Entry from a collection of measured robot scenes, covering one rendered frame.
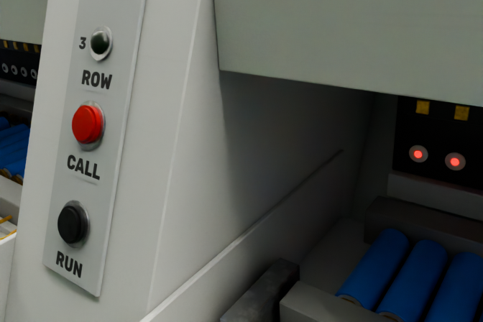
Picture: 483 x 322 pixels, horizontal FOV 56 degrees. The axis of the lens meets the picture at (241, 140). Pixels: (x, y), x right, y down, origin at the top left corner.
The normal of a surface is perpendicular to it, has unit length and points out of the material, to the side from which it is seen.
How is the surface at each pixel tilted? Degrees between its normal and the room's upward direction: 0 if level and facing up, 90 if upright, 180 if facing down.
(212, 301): 90
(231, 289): 90
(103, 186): 90
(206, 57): 90
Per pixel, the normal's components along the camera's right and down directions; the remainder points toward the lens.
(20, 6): -0.59, 0.36
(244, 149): 0.80, 0.20
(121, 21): -0.56, -0.03
